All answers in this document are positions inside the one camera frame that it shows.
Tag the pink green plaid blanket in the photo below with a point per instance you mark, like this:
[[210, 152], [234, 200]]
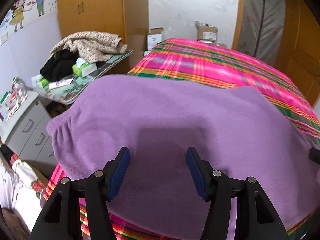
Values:
[[212, 65]]

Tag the beige floral cloth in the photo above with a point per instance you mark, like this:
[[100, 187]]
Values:
[[92, 43]]

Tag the white wall switch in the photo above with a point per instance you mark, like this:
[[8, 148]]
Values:
[[4, 39]]

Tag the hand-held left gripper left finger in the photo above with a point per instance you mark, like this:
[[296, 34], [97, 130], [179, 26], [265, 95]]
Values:
[[118, 173]]

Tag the black garment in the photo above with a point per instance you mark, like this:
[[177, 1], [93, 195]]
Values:
[[58, 66]]

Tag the wooden door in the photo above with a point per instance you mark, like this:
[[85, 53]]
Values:
[[302, 50]]

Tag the purple fleece garment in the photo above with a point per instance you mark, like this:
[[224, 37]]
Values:
[[162, 115]]

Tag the green tissue pack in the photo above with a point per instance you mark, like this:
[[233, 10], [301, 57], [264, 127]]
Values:
[[41, 82], [85, 68]]

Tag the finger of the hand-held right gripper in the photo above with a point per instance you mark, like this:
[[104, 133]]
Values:
[[315, 156]]

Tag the white tube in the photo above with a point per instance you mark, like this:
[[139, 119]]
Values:
[[61, 83]]

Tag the wooden door frame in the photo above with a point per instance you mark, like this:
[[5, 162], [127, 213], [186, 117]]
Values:
[[237, 15]]

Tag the grey drawer cabinet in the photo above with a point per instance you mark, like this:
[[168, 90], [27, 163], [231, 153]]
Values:
[[30, 130]]

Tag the white cardboard box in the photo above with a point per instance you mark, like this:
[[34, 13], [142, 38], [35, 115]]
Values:
[[155, 40]]

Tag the group of cosmetic bottles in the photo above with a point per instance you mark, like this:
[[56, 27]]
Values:
[[12, 100]]

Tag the glass top side table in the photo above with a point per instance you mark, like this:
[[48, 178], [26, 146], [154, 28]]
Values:
[[75, 92]]

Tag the plastic wrapped packages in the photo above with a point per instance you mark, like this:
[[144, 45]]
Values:
[[215, 43]]

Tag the grey plastic covered rack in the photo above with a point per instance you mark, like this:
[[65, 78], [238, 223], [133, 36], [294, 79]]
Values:
[[262, 20]]

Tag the open brown cardboard box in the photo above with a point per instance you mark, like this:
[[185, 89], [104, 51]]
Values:
[[207, 32]]

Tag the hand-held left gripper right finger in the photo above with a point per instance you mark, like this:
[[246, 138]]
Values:
[[197, 176]]

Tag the cartoon wall sticker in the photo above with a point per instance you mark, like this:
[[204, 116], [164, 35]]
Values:
[[27, 5]]

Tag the wooden wardrobe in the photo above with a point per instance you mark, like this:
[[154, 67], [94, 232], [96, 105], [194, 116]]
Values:
[[95, 7]]

